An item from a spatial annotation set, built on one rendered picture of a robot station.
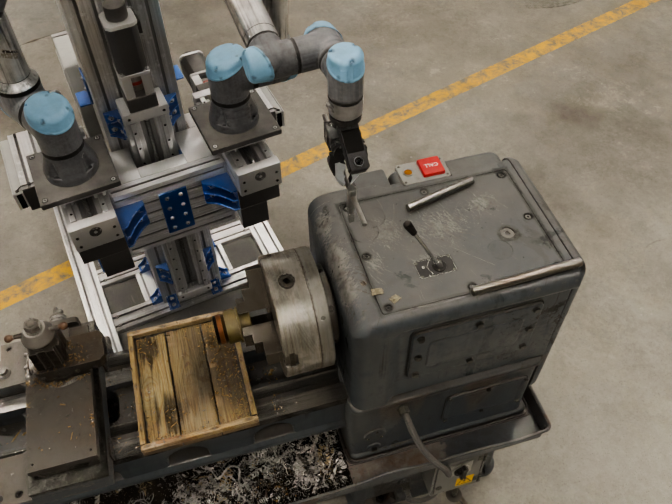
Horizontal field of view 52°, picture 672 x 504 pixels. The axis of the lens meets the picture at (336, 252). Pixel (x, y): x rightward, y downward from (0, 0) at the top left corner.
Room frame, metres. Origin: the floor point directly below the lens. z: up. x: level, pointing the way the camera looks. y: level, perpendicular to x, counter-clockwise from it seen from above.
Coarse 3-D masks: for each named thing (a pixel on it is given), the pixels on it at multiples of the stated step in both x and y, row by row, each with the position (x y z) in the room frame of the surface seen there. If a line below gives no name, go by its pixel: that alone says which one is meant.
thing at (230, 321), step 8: (224, 312) 0.97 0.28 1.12; (232, 312) 0.96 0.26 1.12; (248, 312) 0.97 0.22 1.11; (216, 320) 0.94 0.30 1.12; (224, 320) 0.94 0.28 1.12; (232, 320) 0.94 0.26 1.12; (240, 320) 0.95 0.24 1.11; (248, 320) 0.95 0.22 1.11; (216, 328) 0.92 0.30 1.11; (224, 328) 0.92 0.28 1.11; (232, 328) 0.92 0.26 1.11; (240, 328) 0.92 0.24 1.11; (216, 336) 0.91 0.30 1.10; (224, 336) 0.91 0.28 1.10; (232, 336) 0.91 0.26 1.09; (240, 336) 0.91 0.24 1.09
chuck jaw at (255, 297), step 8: (248, 272) 1.03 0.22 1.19; (256, 272) 1.04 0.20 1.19; (248, 280) 1.02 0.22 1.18; (256, 280) 1.02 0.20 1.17; (248, 288) 1.01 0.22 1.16; (256, 288) 1.01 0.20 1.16; (264, 288) 1.01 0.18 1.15; (248, 296) 0.99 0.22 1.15; (256, 296) 1.00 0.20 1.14; (264, 296) 1.00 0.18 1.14; (240, 304) 0.98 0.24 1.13; (248, 304) 0.98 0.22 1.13; (256, 304) 0.98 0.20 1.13; (264, 304) 0.99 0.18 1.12; (240, 312) 0.96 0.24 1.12
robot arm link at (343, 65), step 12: (336, 48) 1.19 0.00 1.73; (348, 48) 1.19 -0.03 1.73; (360, 48) 1.19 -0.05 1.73; (324, 60) 1.20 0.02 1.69; (336, 60) 1.15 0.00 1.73; (348, 60) 1.15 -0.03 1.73; (360, 60) 1.16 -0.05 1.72; (324, 72) 1.18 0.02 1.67; (336, 72) 1.14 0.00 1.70; (348, 72) 1.14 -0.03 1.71; (360, 72) 1.15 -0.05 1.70; (336, 84) 1.14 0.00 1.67; (348, 84) 1.14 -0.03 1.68; (360, 84) 1.15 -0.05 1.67; (336, 96) 1.14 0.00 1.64; (348, 96) 1.14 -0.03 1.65; (360, 96) 1.16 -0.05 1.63
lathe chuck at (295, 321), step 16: (272, 256) 1.07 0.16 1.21; (288, 256) 1.06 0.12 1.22; (272, 272) 1.00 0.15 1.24; (288, 272) 1.00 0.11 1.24; (272, 288) 0.95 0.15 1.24; (288, 288) 0.95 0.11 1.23; (304, 288) 0.96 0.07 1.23; (272, 304) 0.93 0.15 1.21; (288, 304) 0.92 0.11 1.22; (304, 304) 0.92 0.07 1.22; (288, 320) 0.89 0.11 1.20; (304, 320) 0.89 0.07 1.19; (288, 336) 0.86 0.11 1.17; (304, 336) 0.87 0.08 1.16; (288, 352) 0.84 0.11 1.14; (304, 352) 0.85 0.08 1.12; (320, 352) 0.85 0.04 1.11; (288, 368) 0.83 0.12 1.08; (304, 368) 0.84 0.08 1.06; (320, 368) 0.86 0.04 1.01
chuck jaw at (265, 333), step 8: (272, 320) 0.95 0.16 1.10; (248, 328) 0.93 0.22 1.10; (256, 328) 0.93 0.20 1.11; (264, 328) 0.92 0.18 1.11; (272, 328) 0.92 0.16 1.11; (248, 336) 0.90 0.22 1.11; (256, 336) 0.90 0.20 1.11; (264, 336) 0.90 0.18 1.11; (272, 336) 0.90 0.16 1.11; (248, 344) 0.90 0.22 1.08; (256, 344) 0.88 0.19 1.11; (264, 344) 0.87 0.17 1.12; (272, 344) 0.87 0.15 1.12; (280, 344) 0.87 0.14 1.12; (256, 352) 0.87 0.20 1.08; (272, 352) 0.85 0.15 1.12; (280, 352) 0.85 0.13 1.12; (272, 360) 0.84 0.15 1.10; (280, 360) 0.84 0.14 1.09; (288, 360) 0.84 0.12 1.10; (296, 360) 0.84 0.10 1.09
